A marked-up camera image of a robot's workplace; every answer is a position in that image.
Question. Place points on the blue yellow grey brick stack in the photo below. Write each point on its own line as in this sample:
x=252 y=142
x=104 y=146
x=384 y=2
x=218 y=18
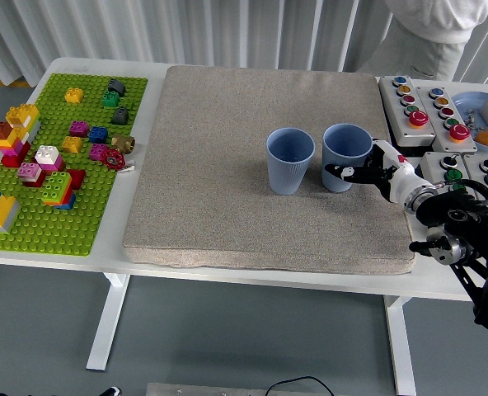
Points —
x=1 y=212

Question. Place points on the green orange blue brick stack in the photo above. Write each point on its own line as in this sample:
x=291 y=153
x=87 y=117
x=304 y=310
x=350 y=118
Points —
x=56 y=185

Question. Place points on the small metal keys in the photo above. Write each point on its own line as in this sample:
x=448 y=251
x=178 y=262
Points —
x=470 y=119

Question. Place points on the magenta toy brick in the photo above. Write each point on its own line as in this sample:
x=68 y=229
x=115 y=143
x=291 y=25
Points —
x=79 y=129
x=97 y=152

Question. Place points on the white paper tag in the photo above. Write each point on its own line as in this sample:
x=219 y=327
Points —
x=128 y=168

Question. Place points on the pink dark red brick stack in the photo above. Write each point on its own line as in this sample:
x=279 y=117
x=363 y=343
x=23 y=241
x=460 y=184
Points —
x=29 y=171

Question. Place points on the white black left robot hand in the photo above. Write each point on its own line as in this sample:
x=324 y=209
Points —
x=114 y=392

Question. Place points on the white pleated curtain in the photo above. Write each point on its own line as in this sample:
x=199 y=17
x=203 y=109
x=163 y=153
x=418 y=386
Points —
x=165 y=29

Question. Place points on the white table leg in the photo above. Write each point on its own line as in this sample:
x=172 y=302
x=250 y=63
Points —
x=400 y=350
x=108 y=321

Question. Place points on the green toy brick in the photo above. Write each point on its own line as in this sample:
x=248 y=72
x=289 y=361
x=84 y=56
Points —
x=111 y=100

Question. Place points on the blue toy brick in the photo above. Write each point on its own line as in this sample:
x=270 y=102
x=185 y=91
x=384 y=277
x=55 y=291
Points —
x=98 y=135

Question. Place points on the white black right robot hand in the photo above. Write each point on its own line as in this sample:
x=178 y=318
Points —
x=400 y=181

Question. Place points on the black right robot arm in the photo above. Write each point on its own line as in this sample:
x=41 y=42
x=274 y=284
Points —
x=454 y=214

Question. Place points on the yellow toy brick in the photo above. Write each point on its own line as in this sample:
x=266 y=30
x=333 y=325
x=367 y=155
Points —
x=74 y=96
x=71 y=145

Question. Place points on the white pink brick stack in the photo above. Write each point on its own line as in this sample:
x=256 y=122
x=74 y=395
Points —
x=47 y=154

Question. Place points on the green studded baseplate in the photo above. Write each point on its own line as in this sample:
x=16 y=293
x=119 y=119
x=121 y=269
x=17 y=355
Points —
x=54 y=231

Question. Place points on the red toy brick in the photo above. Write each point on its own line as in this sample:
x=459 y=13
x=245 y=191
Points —
x=78 y=178

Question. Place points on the grey-brown fabric mat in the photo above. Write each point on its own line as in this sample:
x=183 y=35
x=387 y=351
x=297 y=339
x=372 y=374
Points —
x=227 y=185

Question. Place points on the brass valve red handwheel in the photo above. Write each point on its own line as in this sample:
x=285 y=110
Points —
x=123 y=143

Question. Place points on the yellow brown red brick tower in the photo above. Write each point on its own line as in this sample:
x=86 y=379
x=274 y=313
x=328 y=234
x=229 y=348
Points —
x=15 y=154

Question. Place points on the grey emergency-stop button box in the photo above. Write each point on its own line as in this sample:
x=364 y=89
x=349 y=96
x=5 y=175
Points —
x=418 y=118
x=459 y=132

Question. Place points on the person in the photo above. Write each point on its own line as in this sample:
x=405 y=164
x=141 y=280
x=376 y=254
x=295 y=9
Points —
x=433 y=20

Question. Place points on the dark grey curved brick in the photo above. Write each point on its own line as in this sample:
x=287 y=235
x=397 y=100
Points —
x=117 y=86
x=120 y=117

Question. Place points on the light blue plate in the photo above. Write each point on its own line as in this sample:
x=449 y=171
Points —
x=464 y=103

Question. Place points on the blue ribbed cup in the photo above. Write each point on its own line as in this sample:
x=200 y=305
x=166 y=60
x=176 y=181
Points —
x=288 y=173
x=341 y=156

